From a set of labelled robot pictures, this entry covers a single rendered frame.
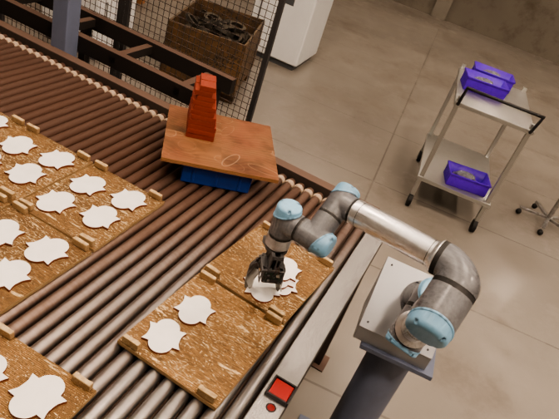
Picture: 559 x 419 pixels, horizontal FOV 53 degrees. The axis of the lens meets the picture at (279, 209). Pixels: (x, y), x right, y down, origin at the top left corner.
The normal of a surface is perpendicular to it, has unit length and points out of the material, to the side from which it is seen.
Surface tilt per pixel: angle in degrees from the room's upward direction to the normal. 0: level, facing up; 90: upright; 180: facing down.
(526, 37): 90
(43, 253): 0
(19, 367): 0
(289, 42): 90
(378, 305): 43
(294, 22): 90
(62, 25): 90
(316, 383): 0
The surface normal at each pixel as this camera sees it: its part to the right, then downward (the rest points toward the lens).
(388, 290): -0.01, -0.28
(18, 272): 0.28, -0.80
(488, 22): -0.32, 0.46
